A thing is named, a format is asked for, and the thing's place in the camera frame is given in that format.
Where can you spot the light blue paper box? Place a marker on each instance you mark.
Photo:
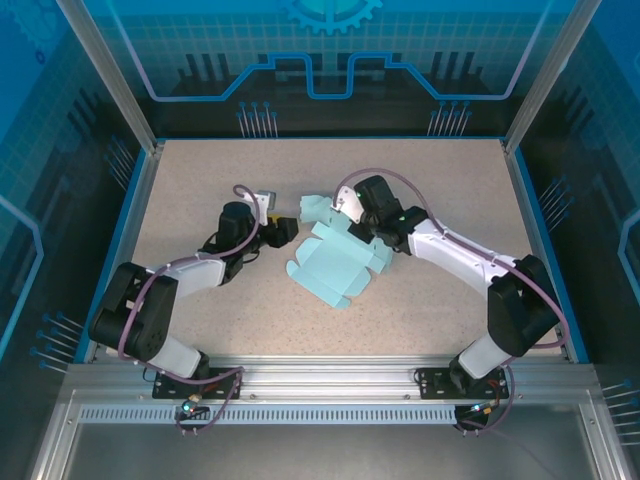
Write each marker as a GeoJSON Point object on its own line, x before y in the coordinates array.
{"type": "Point", "coordinates": [330, 265]}

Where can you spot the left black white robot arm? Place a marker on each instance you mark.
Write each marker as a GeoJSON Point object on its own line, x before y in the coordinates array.
{"type": "Point", "coordinates": [145, 320]}

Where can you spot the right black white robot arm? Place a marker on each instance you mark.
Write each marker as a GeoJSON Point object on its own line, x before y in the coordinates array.
{"type": "Point", "coordinates": [515, 310]}

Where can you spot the grey metal panel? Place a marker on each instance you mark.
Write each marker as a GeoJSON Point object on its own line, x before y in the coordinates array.
{"type": "Point", "coordinates": [325, 450]}

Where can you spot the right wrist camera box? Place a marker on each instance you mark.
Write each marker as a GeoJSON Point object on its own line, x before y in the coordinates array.
{"type": "Point", "coordinates": [347, 202]}

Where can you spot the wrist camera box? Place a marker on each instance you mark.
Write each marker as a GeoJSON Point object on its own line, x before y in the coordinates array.
{"type": "Point", "coordinates": [347, 202]}
{"type": "Point", "coordinates": [267, 200]}

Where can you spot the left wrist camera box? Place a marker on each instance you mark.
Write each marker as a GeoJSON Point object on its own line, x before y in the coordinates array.
{"type": "Point", "coordinates": [267, 200]}

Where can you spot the aluminium side rail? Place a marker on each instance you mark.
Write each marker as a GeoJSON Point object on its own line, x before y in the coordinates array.
{"type": "Point", "coordinates": [521, 200]}
{"type": "Point", "coordinates": [143, 200]}

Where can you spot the aluminium mounting rail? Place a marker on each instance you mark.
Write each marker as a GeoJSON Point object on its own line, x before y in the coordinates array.
{"type": "Point", "coordinates": [325, 380]}

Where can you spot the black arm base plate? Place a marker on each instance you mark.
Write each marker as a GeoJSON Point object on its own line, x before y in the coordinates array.
{"type": "Point", "coordinates": [170, 387]}
{"type": "Point", "coordinates": [435, 385]}

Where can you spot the aluminium frame post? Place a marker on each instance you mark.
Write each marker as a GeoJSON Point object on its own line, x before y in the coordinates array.
{"type": "Point", "coordinates": [540, 75]}
{"type": "Point", "coordinates": [117, 75]}

